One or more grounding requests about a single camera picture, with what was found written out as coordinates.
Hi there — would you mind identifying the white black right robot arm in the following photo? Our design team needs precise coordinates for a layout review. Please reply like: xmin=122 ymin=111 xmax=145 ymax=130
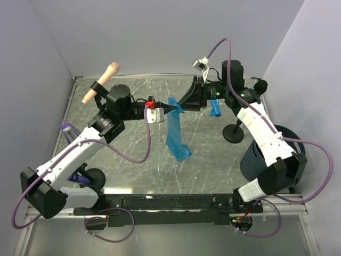
xmin=180 ymin=57 xmax=307 ymax=213

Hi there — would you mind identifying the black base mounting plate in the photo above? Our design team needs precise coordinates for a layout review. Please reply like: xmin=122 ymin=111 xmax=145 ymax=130
xmin=73 ymin=194 xmax=263 ymax=227

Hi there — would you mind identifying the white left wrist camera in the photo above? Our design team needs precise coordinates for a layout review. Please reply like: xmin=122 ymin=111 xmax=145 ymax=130
xmin=145 ymin=101 xmax=165 ymax=124

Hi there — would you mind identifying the black right mic stand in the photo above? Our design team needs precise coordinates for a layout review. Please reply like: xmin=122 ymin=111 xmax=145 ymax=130
xmin=222 ymin=119 xmax=244 ymax=143

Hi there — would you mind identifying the purple microphone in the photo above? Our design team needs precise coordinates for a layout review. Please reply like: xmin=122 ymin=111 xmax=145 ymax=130
xmin=68 ymin=174 xmax=90 ymax=185

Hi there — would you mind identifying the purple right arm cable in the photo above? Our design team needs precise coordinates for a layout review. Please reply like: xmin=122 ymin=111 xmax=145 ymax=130
xmin=206 ymin=37 xmax=334 ymax=238

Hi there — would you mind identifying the beige microphone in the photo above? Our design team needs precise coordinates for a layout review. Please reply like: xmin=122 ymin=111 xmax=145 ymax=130
xmin=82 ymin=62 xmax=120 ymax=104

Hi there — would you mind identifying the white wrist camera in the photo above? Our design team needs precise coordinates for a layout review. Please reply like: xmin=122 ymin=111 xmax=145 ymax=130
xmin=192 ymin=57 xmax=209 ymax=83
xmin=145 ymin=101 xmax=165 ymax=124

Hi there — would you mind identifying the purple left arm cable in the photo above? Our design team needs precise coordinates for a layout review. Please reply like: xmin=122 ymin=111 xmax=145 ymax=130
xmin=10 ymin=105 xmax=152 ymax=242

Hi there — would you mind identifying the black microphone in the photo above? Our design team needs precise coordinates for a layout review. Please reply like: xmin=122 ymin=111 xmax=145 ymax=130
xmin=254 ymin=79 xmax=268 ymax=95

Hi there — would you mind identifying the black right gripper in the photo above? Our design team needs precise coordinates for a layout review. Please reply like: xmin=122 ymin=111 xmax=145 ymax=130
xmin=176 ymin=76 xmax=229 ymax=113

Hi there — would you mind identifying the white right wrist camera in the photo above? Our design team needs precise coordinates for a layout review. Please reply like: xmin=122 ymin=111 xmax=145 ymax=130
xmin=192 ymin=57 xmax=209 ymax=83

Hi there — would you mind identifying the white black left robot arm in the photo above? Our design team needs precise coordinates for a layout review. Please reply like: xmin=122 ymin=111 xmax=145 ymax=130
xmin=20 ymin=82 xmax=176 ymax=219

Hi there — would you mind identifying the dark blue trash bin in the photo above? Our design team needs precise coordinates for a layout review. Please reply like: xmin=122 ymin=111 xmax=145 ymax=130
xmin=240 ymin=125 xmax=306 ymax=186

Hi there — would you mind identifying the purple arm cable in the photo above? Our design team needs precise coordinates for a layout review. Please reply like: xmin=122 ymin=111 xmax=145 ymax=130
xmin=206 ymin=37 xmax=334 ymax=238
xmin=10 ymin=105 xmax=152 ymax=242

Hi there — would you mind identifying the aluminium rail frame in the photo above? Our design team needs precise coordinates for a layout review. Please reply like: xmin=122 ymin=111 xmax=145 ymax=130
xmin=42 ymin=194 xmax=307 ymax=219

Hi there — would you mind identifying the blue detached trash bag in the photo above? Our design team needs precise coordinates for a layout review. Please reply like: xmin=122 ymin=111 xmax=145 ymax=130
xmin=166 ymin=97 xmax=192 ymax=162

